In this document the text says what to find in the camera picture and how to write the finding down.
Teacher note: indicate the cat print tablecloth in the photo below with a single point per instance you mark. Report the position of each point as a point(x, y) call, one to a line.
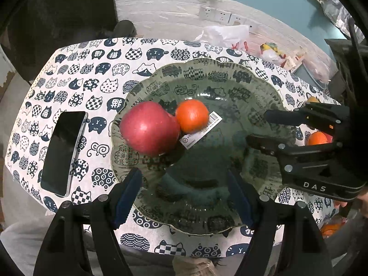
point(95, 72)

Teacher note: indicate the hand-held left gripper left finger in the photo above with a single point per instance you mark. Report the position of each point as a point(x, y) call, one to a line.
point(128, 195)

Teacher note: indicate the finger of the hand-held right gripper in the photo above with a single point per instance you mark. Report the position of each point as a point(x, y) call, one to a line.
point(261, 142)
point(279, 116)

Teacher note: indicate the scalloped clear glass plate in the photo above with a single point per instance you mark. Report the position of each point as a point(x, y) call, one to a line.
point(207, 161)

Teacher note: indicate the person's right hand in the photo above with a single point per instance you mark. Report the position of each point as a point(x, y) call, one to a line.
point(340, 205)

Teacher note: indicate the white barcode label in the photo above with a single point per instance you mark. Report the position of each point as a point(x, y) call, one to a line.
point(212, 120)

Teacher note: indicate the white paper bag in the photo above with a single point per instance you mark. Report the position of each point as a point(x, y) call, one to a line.
point(296, 59)

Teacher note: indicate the red apple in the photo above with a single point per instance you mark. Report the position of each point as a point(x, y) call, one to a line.
point(149, 126)

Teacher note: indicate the black chair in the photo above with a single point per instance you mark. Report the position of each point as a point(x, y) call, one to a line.
point(57, 20)

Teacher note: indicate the light blue waste bin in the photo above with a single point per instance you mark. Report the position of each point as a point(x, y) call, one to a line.
point(312, 77)

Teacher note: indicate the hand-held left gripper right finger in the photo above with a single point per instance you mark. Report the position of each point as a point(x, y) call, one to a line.
point(240, 198)

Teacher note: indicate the black smartphone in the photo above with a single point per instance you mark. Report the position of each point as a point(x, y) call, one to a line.
point(61, 152)

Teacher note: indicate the orange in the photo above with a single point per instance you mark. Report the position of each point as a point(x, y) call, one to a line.
point(316, 138)
point(192, 116)

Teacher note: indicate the white plastic bag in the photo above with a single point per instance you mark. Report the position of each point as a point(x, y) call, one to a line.
point(224, 34)

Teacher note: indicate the white wall socket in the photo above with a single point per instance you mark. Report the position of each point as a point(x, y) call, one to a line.
point(223, 16)
point(207, 13)
point(237, 20)

